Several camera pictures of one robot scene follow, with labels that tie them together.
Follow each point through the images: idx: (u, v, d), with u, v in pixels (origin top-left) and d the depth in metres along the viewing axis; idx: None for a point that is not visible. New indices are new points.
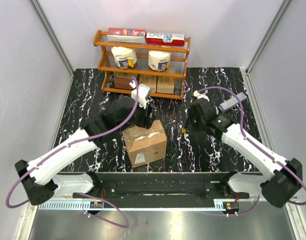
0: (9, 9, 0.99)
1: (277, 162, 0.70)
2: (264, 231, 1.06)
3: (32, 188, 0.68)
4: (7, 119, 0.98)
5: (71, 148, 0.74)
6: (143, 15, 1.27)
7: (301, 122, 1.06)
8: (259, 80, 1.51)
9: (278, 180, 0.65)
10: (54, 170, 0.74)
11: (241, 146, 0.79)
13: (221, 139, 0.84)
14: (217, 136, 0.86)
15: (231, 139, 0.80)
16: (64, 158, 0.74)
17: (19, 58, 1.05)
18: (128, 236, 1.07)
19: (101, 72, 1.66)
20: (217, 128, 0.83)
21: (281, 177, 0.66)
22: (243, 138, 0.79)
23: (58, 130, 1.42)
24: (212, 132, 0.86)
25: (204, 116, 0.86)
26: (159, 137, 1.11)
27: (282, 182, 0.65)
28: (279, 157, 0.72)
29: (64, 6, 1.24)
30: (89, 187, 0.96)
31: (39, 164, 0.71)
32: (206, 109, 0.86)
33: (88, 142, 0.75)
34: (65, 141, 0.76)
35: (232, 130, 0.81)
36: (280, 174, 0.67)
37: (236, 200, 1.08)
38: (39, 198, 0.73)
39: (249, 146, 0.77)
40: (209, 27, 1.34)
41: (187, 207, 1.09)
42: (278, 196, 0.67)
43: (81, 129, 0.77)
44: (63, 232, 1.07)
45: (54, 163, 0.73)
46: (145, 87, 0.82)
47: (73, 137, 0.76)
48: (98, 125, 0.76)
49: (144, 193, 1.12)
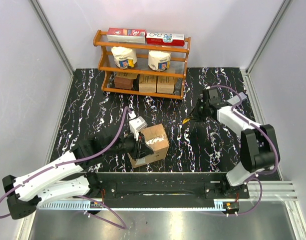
0: (10, 10, 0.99)
1: (251, 124, 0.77)
2: (264, 231, 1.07)
3: (14, 205, 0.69)
4: (7, 119, 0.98)
5: (57, 170, 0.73)
6: (143, 15, 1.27)
7: (301, 122, 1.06)
8: (259, 80, 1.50)
9: (247, 134, 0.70)
10: (40, 188, 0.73)
11: (228, 118, 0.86)
13: (217, 119, 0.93)
14: (214, 117, 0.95)
15: (222, 112, 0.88)
16: (49, 179, 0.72)
17: (19, 58, 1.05)
18: (128, 236, 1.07)
19: (101, 72, 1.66)
20: (214, 109, 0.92)
21: (250, 134, 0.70)
22: (230, 111, 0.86)
23: (58, 130, 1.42)
24: (209, 112, 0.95)
25: (209, 100, 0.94)
26: (163, 142, 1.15)
27: (249, 136, 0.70)
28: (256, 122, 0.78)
29: (64, 6, 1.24)
30: (86, 190, 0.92)
31: (25, 181, 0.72)
32: (212, 95, 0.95)
33: (75, 165, 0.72)
34: (53, 161, 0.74)
35: (225, 107, 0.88)
36: (250, 131, 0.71)
37: (236, 200, 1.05)
38: (20, 213, 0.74)
39: (233, 116, 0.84)
40: (209, 27, 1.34)
41: (186, 207, 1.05)
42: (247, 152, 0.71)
43: (69, 151, 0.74)
44: (63, 232, 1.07)
45: (39, 182, 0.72)
46: (140, 120, 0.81)
47: (62, 157, 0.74)
48: (86, 150, 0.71)
49: (144, 193, 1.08)
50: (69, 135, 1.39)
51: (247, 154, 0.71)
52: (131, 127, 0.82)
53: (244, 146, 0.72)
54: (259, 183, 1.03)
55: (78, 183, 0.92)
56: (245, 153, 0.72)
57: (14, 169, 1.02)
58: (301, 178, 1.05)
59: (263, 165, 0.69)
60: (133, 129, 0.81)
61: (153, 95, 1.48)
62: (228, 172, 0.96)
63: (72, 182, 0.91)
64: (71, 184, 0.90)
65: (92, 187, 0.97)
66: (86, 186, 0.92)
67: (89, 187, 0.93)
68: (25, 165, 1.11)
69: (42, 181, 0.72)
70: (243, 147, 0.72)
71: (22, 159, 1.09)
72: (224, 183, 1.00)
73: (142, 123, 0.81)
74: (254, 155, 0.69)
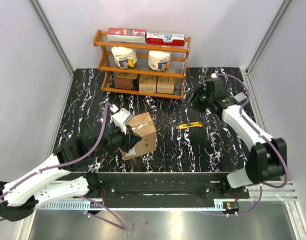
0: (9, 10, 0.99)
1: (262, 136, 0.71)
2: (264, 231, 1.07)
3: (5, 211, 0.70)
4: (7, 120, 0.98)
5: (42, 175, 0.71)
6: (143, 15, 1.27)
7: (301, 121, 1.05)
8: (259, 80, 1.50)
9: (257, 149, 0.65)
10: (28, 194, 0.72)
11: (236, 123, 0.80)
13: (221, 118, 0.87)
14: (218, 114, 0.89)
15: (227, 114, 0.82)
16: (36, 184, 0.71)
17: (19, 59, 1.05)
18: (128, 236, 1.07)
19: (101, 72, 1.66)
20: (220, 106, 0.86)
21: (261, 149, 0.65)
22: (239, 115, 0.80)
23: (58, 130, 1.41)
24: (214, 109, 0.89)
25: (214, 94, 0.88)
26: (150, 128, 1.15)
27: (260, 152, 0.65)
28: (266, 134, 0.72)
29: (64, 6, 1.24)
30: (85, 191, 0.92)
31: (12, 188, 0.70)
32: (218, 88, 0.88)
33: (59, 169, 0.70)
34: (37, 167, 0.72)
35: (232, 108, 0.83)
36: (261, 146, 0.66)
37: (237, 200, 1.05)
38: (17, 216, 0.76)
39: (242, 122, 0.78)
40: (209, 27, 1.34)
41: (186, 207, 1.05)
42: (254, 165, 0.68)
43: (54, 155, 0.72)
44: (63, 232, 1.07)
45: (26, 188, 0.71)
46: (124, 112, 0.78)
47: (46, 162, 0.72)
48: (70, 151, 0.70)
49: (144, 193, 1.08)
50: (69, 135, 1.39)
51: (255, 167, 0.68)
52: (117, 121, 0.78)
53: (252, 159, 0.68)
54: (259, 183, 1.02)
55: (77, 184, 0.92)
56: (252, 166, 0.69)
57: (14, 169, 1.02)
58: (301, 178, 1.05)
59: (269, 178, 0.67)
60: (119, 123, 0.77)
61: (153, 95, 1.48)
62: (229, 173, 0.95)
63: (71, 183, 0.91)
64: (69, 185, 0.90)
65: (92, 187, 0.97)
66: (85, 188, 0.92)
67: (88, 188, 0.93)
68: (25, 165, 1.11)
69: (29, 188, 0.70)
70: (251, 159, 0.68)
71: (22, 159, 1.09)
72: (224, 183, 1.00)
73: (128, 116, 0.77)
74: (262, 170, 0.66)
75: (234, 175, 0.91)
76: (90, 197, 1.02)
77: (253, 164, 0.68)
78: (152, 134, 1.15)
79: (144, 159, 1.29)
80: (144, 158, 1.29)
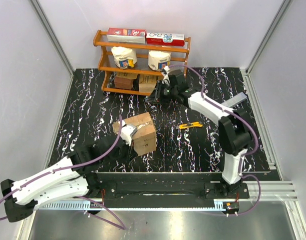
0: (10, 10, 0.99)
1: (225, 111, 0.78)
2: (264, 232, 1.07)
3: (11, 209, 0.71)
4: (7, 119, 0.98)
5: (54, 175, 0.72)
6: (143, 15, 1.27)
7: (301, 121, 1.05)
8: (259, 80, 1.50)
9: (222, 121, 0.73)
10: (37, 193, 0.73)
11: (201, 106, 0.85)
13: (189, 107, 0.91)
14: (185, 104, 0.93)
15: (192, 101, 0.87)
16: (47, 184, 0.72)
17: (19, 58, 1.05)
18: (128, 236, 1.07)
19: (101, 72, 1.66)
20: (185, 97, 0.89)
21: (225, 119, 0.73)
22: (201, 99, 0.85)
23: (58, 130, 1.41)
24: (179, 101, 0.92)
25: (177, 86, 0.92)
26: (150, 129, 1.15)
27: (225, 124, 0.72)
28: (228, 108, 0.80)
29: (64, 5, 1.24)
30: (85, 191, 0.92)
31: (22, 185, 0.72)
32: (180, 80, 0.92)
33: (71, 171, 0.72)
34: (50, 167, 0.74)
35: (195, 95, 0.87)
36: (225, 119, 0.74)
37: (237, 200, 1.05)
38: (17, 217, 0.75)
39: (205, 104, 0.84)
40: (209, 27, 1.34)
41: (186, 207, 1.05)
42: (225, 137, 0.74)
43: (67, 157, 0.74)
44: (63, 232, 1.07)
45: (36, 187, 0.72)
46: (131, 126, 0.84)
47: (60, 163, 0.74)
48: (83, 156, 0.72)
49: (144, 193, 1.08)
50: (69, 135, 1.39)
51: (226, 139, 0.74)
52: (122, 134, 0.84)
53: (222, 132, 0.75)
54: (258, 183, 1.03)
55: (77, 184, 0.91)
56: (224, 138, 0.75)
57: (14, 170, 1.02)
58: (301, 178, 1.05)
59: (241, 146, 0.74)
60: (125, 135, 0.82)
61: None
62: (224, 174, 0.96)
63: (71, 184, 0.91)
64: (69, 186, 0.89)
65: (92, 187, 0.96)
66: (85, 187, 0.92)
67: (88, 188, 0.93)
68: (25, 165, 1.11)
69: (39, 186, 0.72)
70: (221, 133, 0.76)
71: (22, 159, 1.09)
72: (224, 186, 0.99)
73: (135, 129, 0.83)
74: (233, 139, 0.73)
75: (227, 171, 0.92)
76: (90, 197, 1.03)
77: (224, 138, 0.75)
78: (152, 135, 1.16)
79: (144, 159, 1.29)
80: (144, 158, 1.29)
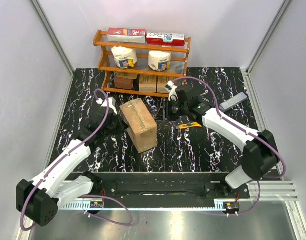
0: (10, 10, 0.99)
1: (249, 134, 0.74)
2: (264, 232, 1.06)
3: (43, 200, 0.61)
4: (7, 119, 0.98)
5: (71, 156, 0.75)
6: (143, 15, 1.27)
7: (302, 121, 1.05)
8: (259, 80, 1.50)
9: (249, 148, 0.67)
10: (60, 179, 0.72)
11: (219, 126, 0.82)
13: (202, 124, 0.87)
14: (198, 121, 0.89)
15: (208, 120, 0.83)
16: (67, 166, 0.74)
17: (19, 59, 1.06)
18: (128, 236, 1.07)
19: (101, 72, 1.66)
20: (198, 114, 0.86)
21: (252, 145, 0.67)
22: (219, 118, 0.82)
23: (58, 130, 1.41)
24: (193, 118, 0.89)
25: (187, 103, 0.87)
26: (135, 128, 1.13)
27: (253, 150, 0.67)
28: (251, 130, 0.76)
29: (63, 5, 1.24)
30: (91, 185, 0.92)
31: (45, 175, 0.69)
32: (190, 96, 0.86)
33: (84, 146, 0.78)
34: (63, 152, 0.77)
35: (210, 113, 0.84)
36: (252, 144, 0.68)
37: (237, 200, 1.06)
38: (47, 216, 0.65)
39: (224, 124, 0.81)
40: (209, 27, 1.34)
41: (186, 207, 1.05)
42: (251, 163, 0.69)
43: (74, 140, 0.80)
44: (63, 233, 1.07)
45: (59, 172, 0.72)
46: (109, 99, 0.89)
47: (69, 146, 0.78)
48: (86, 133, 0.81)
49: (144, 193, 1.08)
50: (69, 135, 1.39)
51: (252, 166, 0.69)
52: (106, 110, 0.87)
53: (246, 158, 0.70)
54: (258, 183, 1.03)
55: (82, 180, 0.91)
56: (248, 164, 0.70)
57: (14, 170, 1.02)
58: (301, 178, 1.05)
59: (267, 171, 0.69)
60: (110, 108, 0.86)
61: (153, 95, 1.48)
62: (226, 176, 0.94)
63: (77, 181, 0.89)
64: (76, 182, 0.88)
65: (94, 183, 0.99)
66: (89, 180, 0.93)
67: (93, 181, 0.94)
68: (25, 165, 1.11)
69: (62, 170, 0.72)
70: (245, 158, 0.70)
71: (22, 159, 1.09)
72: (225, 187, 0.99)
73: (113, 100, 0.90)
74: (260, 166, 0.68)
75: (233, 177, 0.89)
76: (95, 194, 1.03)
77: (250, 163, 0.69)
78: (136, 136, 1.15)
79: (144, 159, 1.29)
80: (144, 158, 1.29)
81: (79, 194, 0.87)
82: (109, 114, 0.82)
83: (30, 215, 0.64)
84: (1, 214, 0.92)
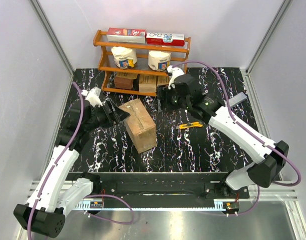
0: (10, 10, 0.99)
1: (267, 146, 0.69)
2: (264, 232, 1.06)
3: (46, 216, 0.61)
4: (7, 120, 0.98)
5: (59, 166, 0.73)
6: (143, 15, 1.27)
7: (302, 121, 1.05)
8: (259, 80, 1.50)
9: (268, 163, 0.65)
10: (56, 192, 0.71)
11: (230, 130, 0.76)
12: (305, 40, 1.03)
13: (209, 124, 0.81)
14: (204, 120, 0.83)
15: (220, 123, 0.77)
16: (58, 177, 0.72)
17: (19, 59, 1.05)
18: (128, 236, 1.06)
19: (101, 72, 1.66)
20: (204, 111, 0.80)
21: (270, 160, 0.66)
22: (233, 122, 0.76)
23: (58, 130, 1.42)
24: (198, 115, 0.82)
25: (190, 97, 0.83)
26: (133, 129, 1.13)
27: (271, 166, 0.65)
28: (269, 141, 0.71)
29: (63, 6, 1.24)
30: (92, 185, 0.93)
31: (39, 194, 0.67)
32: (193, 89, 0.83)
33: (70, 151, 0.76)
34: (49, 164, 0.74)
35: (220, 114, 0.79)
36: (270, 158, 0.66)
37: (236, 200, 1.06)
38: (56, 227, 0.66)
39: (238, 129, 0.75)
40: (209, 27, 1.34)
41: (186, 207, 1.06)
42: (265, 177, 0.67)
43: (57, 146, 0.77)
44: (63, 232, 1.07)
45: (52, 186, 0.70)
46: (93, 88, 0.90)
47: (54, 156, 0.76)
48: (68, 134, 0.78)
49: (144, 193, 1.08)
50: None
51: (265, 178, 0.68)
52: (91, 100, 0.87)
53: (260, 172, 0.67)
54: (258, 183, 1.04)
55: (81, 183, 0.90)
56: (262, 178, 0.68)
57: (15, 170, 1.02)
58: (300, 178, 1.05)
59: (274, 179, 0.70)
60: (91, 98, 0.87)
61: (153, 95, 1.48)
62: (227, 178, 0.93)
63: (77, 184, 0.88)
64: (76, 186, 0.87)
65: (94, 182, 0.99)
66: (88, 180, 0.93)
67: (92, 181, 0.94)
68: (26, 165, 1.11)
69: (54, 183, 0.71)
70: (258, 172, 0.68)
71: (22, 159, 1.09)
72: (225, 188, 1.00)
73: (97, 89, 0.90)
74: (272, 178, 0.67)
75: (235, 180, 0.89)
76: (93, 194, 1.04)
77: (262, 175, 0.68)
78: (135, 137, 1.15)
79: (144, 159, 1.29)
80: (144, 158, 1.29)
81: (82, 195, 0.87)
82: (85, 109, 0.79)
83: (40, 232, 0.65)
84: (1, 214, 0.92)
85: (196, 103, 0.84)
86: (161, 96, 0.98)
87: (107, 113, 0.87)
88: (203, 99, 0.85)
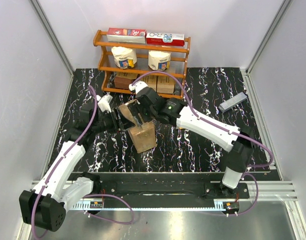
0: (9, 10, 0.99)
1: (233, 133, 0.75)
2: (264, 232, 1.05)
3: (51, 203, 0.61)
4: (7, 119, 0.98)
5: (67, 157, 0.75)
6: (142, 15, 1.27)
7: (301, 121, 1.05)
8: (259, 81, 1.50)
9: (237, 149, 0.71)
10: (61, 183, 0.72)
11: (197, 126, 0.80)
12: None
13: (177, 125, 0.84)
14: (171, 123, 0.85)
15: (186, 122, 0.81)
16: (65, 169, 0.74)
17: (19, 59, 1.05)
18: (128, 236, 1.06)
19: (101, 72, 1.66)
20: (170, 115, 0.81)
21: (238, 145, 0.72)
22: (197, 119, 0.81)
23: (58, 130, 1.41)
24: (165, 120, 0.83)
25: (154, 106, 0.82)
26: (132, 130, 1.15)
27: (240, 150, 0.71)
28: (233, 128, 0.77)
29: (63, 6, 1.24)
30: (92, 184, 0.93)
31: (46, 181, 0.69)
32: (154, 98, 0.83)
33: (78, 146, 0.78)
34: (58, 155, 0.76)
35: (184, 113, 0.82)
36: (237, 143, 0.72)
37: (237, 200, 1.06)
38: (56, 221, 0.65)
39: (203, 124, 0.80)
40: (209, 27, 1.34)
41: (187, 207, 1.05)
42: (240, 163, 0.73)
43: (66, 141, 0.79)
44: (63, 232, 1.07)
45: (58, 176, 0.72)
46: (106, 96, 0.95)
47: (63, 149, 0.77)
48: (76, 131, 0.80)
49: (144, 193, 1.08)
50: None
51: (239, 164, 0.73)
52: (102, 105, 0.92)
53: (234, 158, 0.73)
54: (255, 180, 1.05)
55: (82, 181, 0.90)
56: (237, 164, 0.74)
57: (14, 170, 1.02)
58: (300, 178, 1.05)
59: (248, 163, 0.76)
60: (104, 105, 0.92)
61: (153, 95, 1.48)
62: (223, 179, 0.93)
63: (77, 183, 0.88)
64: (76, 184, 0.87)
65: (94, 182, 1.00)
66: (88, 179, 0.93)
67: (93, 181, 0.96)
68: (25, 165, 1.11)
69: (61, 173, 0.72)
70: (232, 159, 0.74)
71: (22, 159, 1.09)
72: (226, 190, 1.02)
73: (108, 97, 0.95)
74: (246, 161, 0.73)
75: (229, 179, 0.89)
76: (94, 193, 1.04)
77: (236, 161, 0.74)
78: (135, 137, 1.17)
79: (144, 159, 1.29)
80: (144, 158, 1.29)
81: (82, 194, 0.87)
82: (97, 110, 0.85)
83: (40, 224, 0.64)
84: (1, 214, 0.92)
85: (160, 109, 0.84)
86: (134, 111, 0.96)
87: (114, 119, 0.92)
88: (165, 104, 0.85)
